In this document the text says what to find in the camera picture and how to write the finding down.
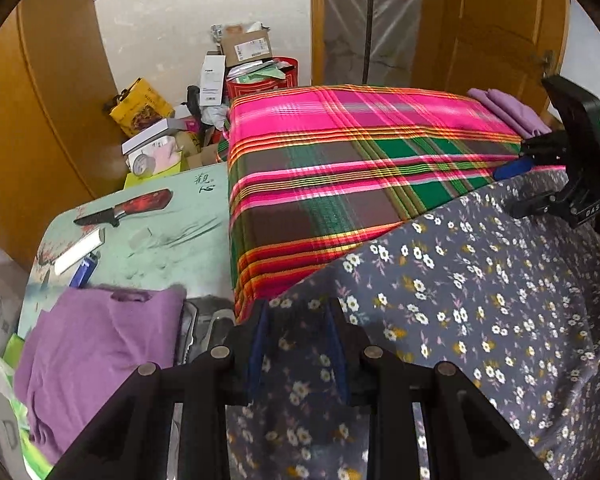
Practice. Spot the pink plaid bed sheet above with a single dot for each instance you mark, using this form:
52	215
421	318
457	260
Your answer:
315	171

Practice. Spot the cardboard box with label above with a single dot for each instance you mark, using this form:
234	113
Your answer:
248	47

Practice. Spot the purple cloth on table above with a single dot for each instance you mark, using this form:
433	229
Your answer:
81	351

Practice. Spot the blue lighter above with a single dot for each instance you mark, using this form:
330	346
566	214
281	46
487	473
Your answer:
84	271

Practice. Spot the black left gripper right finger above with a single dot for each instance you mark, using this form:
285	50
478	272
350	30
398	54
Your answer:
372	378

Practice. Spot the green painted side table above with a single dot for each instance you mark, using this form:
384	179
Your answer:
186	243

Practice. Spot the white rectangular stick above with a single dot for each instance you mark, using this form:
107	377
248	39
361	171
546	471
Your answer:
79	250

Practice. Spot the white flat box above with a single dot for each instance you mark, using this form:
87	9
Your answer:
164	127

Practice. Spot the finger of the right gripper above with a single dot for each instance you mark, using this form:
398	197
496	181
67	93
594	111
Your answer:
543	203
513	168

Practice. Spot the grey floral garment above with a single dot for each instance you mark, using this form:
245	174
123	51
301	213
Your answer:
514	303

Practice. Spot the pink and white box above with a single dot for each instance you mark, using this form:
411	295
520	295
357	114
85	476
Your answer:
157	156

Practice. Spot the yellow gift bag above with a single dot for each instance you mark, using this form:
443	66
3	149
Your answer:
138	107

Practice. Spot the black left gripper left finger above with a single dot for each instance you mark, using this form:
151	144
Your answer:
227	374

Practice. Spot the wooden wardrobe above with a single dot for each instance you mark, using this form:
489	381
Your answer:
58	147

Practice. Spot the folded purple cloth on bed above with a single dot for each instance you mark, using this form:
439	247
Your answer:
518	116

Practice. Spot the tall white box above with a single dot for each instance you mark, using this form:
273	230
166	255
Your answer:
212	78

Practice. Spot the wooden door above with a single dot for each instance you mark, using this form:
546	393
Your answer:
507	45

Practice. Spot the red handled knife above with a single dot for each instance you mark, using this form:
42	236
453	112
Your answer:
148	202

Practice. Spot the grey zippered door curtain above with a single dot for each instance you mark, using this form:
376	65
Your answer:
370	41

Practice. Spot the red round bin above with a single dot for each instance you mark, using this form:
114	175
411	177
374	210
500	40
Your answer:
276	74

